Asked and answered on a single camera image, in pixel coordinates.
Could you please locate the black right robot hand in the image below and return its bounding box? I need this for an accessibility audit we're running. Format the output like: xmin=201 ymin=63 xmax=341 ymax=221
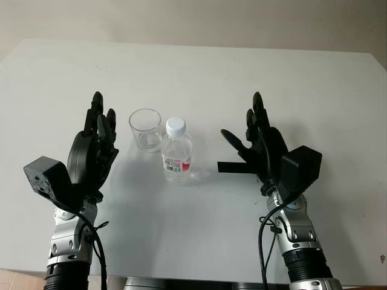
xmin=220 ymin=91 xmax=290 ymax=188

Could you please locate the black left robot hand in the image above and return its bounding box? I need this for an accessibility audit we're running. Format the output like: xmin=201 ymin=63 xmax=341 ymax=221
xmin=67 ymin=91 xmax=120 ymax=202

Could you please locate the clear plastic water bottle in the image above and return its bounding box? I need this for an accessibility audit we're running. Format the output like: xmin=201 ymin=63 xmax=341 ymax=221
xmin=160 ymin=117 xmax=194 ymax=183

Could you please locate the clear glass cup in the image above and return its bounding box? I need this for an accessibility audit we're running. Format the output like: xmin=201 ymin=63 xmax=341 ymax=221
xmin=129 ymin=108 xmax=163 ymax=153

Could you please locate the dark grey robot torso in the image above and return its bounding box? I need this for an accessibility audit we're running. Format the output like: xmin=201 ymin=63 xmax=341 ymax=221
xmin=123 ymin=276 xmax=267 ymax=290

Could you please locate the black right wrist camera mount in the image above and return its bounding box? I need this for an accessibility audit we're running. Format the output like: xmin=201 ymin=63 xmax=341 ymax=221
xmin=279 ymin=145 xmax=323 ymax=201

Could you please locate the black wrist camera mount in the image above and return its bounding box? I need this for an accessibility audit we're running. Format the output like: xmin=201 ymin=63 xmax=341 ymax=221
xmin=279 ymin=145 xmax=323 ymax=201
xmin=23 ymin=156 xmax=100 ymax=211

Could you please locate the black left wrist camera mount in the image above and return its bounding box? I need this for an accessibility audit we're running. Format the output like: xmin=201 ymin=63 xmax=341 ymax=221
xmin=23 ymin=156 xmax=100 ymax=211

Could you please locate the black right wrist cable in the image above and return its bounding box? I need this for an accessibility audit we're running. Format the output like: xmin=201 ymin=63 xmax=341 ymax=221
xmin=258 ymin=208 xmax=281 ymax=287

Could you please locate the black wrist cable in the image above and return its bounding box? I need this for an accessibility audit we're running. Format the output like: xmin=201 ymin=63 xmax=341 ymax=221
xmin=258 ymin=208 xmax=281 ymax=287
xmin=71 ymin=208 xmax=110 ymax=290

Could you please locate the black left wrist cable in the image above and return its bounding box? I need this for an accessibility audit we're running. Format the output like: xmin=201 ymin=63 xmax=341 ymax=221
xmin=71 ymin=208 xmax=110 ymax=290

